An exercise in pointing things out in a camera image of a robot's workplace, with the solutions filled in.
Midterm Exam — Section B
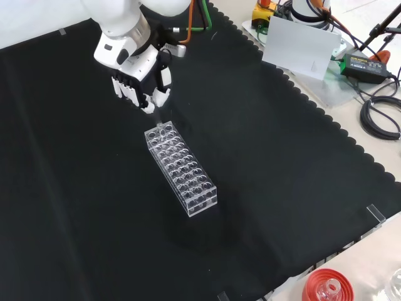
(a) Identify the coiled black cable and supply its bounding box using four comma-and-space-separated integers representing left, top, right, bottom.
360, 96, 401, 140

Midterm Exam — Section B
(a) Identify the black tripod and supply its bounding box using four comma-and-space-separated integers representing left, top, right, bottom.
358, 3, 401, 53

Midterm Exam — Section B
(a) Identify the green cable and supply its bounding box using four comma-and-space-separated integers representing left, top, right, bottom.
170, 0, 215, 33

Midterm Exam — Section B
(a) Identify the orange cable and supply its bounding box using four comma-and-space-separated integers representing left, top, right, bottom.
179, 0, 195, 44

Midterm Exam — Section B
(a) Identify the clear glass vessel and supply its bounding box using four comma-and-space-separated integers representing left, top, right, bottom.
386, 270, 401, 301

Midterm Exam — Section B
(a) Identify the clear glass test tube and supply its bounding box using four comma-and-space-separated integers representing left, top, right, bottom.
152, 111, 167, 140

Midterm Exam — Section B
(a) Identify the pale metal base plate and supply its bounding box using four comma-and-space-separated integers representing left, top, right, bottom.
241, 18, 362, 109

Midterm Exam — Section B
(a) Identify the orange clamp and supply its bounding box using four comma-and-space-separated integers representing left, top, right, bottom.
368, 50, 391, 64

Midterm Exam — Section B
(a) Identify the yellow stop button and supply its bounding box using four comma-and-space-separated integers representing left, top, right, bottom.
252, 0, 279, 29

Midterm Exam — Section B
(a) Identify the pale board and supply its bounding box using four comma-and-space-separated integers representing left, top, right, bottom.
261, 15, 343, 82

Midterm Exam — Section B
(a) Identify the small clear glass flask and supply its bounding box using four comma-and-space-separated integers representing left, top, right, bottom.
315, 278, 343, 301

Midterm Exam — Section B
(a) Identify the red ribbed funnel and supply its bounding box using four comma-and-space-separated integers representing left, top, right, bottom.
301, 267, 355, 301

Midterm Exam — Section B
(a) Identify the black power adapter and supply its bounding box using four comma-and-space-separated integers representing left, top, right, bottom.
340, 53, 390, 85

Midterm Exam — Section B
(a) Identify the clear acrylic test tube rack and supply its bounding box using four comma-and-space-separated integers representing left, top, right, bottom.
143, 120, 219, 218

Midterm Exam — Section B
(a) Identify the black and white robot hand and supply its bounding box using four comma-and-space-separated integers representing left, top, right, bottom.
93, 33, 173, 116

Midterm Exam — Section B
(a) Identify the black bench cloth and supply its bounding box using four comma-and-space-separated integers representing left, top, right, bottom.
0, 2, 401, 301

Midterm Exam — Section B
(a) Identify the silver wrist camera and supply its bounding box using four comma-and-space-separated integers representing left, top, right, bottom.
160, 43, 188, 58

